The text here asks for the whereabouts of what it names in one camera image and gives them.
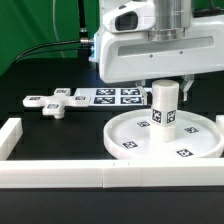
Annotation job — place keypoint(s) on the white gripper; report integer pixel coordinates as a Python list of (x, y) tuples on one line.
[(146, 39)]

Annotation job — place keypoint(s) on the white round table top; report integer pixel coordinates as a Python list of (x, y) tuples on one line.
[(127, 136)]

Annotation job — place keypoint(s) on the white cross-shaped table base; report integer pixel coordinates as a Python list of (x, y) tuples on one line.
[(55, 104)]

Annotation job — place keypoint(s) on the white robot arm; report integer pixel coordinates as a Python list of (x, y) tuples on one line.
[(148, 39)]

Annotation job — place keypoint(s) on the white right fence block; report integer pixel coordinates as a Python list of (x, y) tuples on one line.
[(220, 122)]

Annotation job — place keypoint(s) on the white fence block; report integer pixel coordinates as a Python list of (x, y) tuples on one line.
[(220, 122), (10, 133)]

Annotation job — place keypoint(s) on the white marker sheet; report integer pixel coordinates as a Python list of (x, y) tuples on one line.
[(112, 96)]

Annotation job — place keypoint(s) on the white front fence bar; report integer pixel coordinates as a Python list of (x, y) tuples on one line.
[(111, 173)]

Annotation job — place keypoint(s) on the white left fence block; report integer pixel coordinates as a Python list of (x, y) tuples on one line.
[(10, 133)]

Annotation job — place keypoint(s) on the black vertical cable connector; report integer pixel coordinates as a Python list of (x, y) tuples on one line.
[(83, 33)]

